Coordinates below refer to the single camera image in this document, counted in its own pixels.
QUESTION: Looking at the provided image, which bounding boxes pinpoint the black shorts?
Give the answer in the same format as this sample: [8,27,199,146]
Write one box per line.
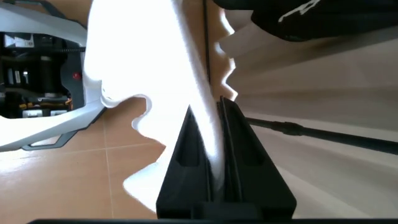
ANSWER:
[214,0,398,43]

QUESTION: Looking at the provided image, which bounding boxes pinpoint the black clothes rack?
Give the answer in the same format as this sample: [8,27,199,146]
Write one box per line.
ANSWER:
[202,0,398,156]

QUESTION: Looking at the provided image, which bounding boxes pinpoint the beige curtain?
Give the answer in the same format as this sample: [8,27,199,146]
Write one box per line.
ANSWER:
[217,9,398,218]

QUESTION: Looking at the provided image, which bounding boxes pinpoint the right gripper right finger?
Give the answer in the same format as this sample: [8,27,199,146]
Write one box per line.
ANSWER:
[216,95,297,219]

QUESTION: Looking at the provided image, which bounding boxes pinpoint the white garment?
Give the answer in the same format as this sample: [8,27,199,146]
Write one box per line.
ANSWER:
[82,0,226,212]

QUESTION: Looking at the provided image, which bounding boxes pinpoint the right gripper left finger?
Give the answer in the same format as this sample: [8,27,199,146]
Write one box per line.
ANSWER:
[155,105,216,219]

